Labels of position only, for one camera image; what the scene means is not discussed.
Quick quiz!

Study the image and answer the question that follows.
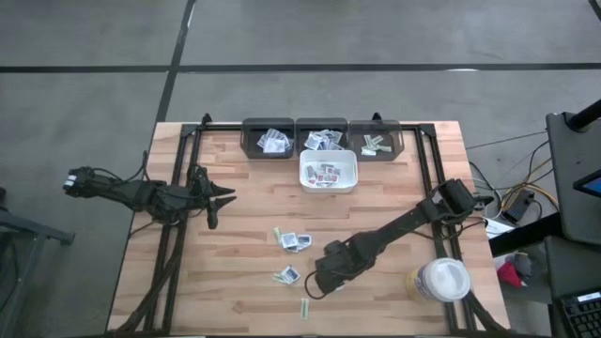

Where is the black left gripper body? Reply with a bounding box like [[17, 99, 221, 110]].
[[190, 182, 220, 230]]

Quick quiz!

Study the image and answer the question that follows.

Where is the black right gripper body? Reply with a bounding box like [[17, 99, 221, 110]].
[[315, 255, 358, 295]]

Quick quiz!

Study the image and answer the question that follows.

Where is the grey translucent bin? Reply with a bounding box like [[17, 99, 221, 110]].
[[347, 119, 406, 163], [239, 116, 297, 161], [294, 116, 351, 152]]

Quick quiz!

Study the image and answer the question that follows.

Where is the white plastic bin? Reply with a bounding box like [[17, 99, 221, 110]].
[[299, 148, 359, 194]]

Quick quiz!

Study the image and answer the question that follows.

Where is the white paper sheet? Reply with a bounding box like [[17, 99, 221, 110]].
[[483, 218, 516, 240]]

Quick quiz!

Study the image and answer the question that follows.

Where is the red cloth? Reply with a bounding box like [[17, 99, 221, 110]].
[[496, 260, 528, 289]]

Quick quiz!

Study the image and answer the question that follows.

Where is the grey glove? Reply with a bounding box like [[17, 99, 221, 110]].
[[513, 252, 535, 279]]

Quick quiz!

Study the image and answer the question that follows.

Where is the black diagonal bar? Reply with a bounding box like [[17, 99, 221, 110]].
[[487, 213, 564, 258]]

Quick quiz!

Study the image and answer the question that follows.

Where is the black power adapter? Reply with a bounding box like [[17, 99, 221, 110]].
[[502, 189, 536, 223]]

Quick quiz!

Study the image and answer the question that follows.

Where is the dark cabinet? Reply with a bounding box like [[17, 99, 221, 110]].
[[544, 234, 601, 300]]

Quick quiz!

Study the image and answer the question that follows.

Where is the black keyboard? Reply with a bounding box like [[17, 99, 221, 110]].
[[557, 290, 601, 338]]

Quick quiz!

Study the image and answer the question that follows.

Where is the tablet with blue screen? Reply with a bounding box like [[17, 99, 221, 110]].
[[572, 169, 601, 199]]

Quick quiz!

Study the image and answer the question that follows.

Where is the black pole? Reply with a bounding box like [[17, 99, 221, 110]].
[[564, 98, 601, 133]]

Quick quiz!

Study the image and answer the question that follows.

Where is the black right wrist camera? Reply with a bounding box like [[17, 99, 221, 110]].
[[323, 238, 347, 258]]

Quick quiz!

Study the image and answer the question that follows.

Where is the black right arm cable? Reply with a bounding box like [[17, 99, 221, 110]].
[[303, 269, 330, 300]]

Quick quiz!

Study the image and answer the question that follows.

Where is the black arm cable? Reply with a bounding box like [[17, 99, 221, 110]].
[[303, 269, 330, 300], [91, 149, 156, 185]]

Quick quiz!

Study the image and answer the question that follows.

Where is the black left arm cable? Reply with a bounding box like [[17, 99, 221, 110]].
[[91, 149, 156, 185]]

